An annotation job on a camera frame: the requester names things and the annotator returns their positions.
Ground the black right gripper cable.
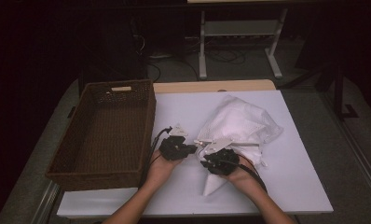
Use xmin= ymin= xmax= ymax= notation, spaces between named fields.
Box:
xmin=233 ymin=161 xmax=268 ymax=194

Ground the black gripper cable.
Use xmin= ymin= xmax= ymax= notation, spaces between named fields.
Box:
xmin=140 ymin=125 xmax=173 ymax=188
xmin=233 ymin=161 xmax=268 ymax=194

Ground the black floor stand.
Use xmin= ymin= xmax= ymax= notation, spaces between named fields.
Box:
xmin=280 ymin=62 xmax=360 ymax=120

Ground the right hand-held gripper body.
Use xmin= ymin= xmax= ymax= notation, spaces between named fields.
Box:
xmin=201 ymin=137 xmax=240 ymax=176

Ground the white desk frame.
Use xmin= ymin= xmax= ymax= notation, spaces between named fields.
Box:
xmin=198 ymin=8 xmax=289 ymax=80

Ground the person's right hand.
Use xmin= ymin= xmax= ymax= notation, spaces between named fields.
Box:
xmin=222 ymin=154 xmax=263 ymax=191

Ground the black floor cable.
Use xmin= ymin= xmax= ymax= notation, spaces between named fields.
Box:
xmin=205 ymin=46 xmax=247 ymax=66

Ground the brown wicker basket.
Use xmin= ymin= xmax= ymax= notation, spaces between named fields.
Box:
xmin=45 ymin=78 xmax=158 ymax=192

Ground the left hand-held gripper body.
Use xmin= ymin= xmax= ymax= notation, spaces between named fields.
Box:
xmin=158 ymin=123 xmax=191 ymax=161

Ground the white table board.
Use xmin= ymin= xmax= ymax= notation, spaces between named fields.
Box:
xmin=56 ymin=90 xmax=335 ymax=218

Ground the white mesh laundry bag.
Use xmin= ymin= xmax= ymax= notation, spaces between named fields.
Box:
xmin=196 ymin=94 xmax=284 ymax=198

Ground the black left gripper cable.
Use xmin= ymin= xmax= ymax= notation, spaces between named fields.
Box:
xmin=140 ymin=125 xmax=173 ymax=188

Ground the person's left hand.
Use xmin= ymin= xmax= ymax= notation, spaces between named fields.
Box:
xmin=147 ymin=148 xmax=184 ymax=185

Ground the aluminium frame rail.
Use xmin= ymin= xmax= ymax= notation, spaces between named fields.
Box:
xmin=338 ymin=120 xmax=371 ymax=208
xmin=31 ymin=180 xmax=62 ymax=224

